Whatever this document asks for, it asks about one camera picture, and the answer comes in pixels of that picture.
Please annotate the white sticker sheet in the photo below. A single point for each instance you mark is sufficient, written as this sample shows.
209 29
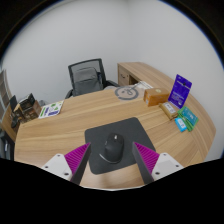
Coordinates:
51 109

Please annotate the wide brown cardboard box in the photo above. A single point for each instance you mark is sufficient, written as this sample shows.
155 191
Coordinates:
32 112

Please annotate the blue packet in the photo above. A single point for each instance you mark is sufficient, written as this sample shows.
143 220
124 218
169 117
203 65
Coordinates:
181 124

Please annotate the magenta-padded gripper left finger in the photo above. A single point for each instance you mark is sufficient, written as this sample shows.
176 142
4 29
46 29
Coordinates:
76 156

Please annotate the white paper sheet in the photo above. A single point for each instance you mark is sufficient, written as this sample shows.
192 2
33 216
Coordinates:
145 85

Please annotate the small tan box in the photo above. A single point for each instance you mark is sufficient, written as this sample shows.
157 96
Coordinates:
168 110

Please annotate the dark grey mouse pad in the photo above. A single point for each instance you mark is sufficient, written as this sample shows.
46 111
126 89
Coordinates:
133 131

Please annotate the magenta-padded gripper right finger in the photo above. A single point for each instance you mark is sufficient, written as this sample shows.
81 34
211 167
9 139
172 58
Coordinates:
147 157

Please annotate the black computer mouse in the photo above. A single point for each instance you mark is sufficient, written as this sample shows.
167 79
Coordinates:
112 148

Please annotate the green packet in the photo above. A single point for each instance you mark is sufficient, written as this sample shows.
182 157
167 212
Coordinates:
189 117

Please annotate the purple standing card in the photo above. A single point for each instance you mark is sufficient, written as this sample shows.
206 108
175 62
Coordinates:
180 91

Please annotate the round grey printed disc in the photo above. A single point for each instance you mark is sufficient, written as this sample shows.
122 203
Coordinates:
126 93

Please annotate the dark printed cardboard box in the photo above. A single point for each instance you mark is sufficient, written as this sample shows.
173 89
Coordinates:
27 101

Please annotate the small brown cardboard box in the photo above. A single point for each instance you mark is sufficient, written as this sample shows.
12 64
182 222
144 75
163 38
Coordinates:
17 115

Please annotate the wooden side desk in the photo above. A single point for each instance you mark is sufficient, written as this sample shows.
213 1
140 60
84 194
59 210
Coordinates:
143 71

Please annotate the black mesh office chair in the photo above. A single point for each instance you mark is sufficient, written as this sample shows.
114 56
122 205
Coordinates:
86 80

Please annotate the orange cardboard box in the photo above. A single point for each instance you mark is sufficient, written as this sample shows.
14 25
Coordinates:
156 96

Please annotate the black leather office chair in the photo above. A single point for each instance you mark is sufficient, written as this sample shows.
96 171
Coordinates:
6 146

